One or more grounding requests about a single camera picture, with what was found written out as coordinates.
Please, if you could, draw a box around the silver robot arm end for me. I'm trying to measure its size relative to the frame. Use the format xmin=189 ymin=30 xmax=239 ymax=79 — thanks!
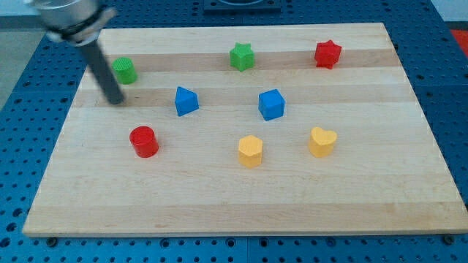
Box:
xmin=23 ymin=0 xmax=117 ymax=47

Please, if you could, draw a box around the green star block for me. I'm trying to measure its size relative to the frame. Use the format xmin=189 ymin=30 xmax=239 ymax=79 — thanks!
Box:
xmin=230 ymin=42 xmax=255 ymax=72

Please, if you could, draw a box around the red star block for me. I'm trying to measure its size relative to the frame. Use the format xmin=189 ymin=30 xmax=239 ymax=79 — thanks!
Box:
xmin=314 ymin=39 xmax=342 ymax=69

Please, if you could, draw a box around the yellow hexagon block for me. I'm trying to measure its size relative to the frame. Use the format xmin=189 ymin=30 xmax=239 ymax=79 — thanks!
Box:
xmin=238 ymin=135 xmax=263 ymax=168

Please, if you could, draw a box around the blue cube block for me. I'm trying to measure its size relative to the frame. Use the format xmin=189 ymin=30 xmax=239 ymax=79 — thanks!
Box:
xmin=258 ymin=89 xmax=285 ymax=121

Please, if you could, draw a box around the blue triangular block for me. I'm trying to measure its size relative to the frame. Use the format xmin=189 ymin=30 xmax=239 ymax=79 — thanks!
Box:
xmin=175 ymin=86 xmax=199 ymax=117

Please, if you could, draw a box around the wooden board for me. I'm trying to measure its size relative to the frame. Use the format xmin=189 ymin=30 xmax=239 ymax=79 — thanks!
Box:
xmin=23 ymin=23 xmax=467 ymax=237

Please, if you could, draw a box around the yellow heart block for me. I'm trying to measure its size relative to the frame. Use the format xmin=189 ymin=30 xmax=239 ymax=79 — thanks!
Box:
xmin=308 ymin=126 xmax=338 ymax=158

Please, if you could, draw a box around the red cylinder block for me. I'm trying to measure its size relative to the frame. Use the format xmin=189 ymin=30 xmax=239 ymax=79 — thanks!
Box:
xmin=129 ymin=126 xmax=159 ymax=158

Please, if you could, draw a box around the green cylinder block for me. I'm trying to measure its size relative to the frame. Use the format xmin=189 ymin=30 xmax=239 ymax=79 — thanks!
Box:
xmin=111 ymin=57 xmax=137 ymax=85

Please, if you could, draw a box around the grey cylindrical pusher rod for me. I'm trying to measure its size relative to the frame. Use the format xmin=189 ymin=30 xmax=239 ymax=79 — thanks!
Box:
xmin=78 ymin=40 xmax=125 ymax=105

